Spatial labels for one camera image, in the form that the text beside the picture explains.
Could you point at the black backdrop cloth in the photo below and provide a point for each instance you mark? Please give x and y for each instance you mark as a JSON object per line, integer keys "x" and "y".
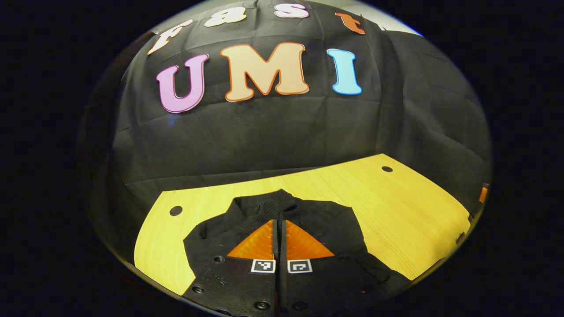
{"x": 286, "y": 132}

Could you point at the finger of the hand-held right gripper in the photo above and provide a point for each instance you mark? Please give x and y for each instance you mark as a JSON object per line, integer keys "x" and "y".
{"x": 483, "y": 193}

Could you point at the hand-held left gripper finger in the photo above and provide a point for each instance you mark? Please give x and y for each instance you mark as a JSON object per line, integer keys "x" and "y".
{"x": 283, "y": 246}
{"x": 275, "y": 246}

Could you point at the black button shirt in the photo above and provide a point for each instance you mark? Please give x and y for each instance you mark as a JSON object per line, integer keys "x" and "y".
{"x": 308, "y": 211}

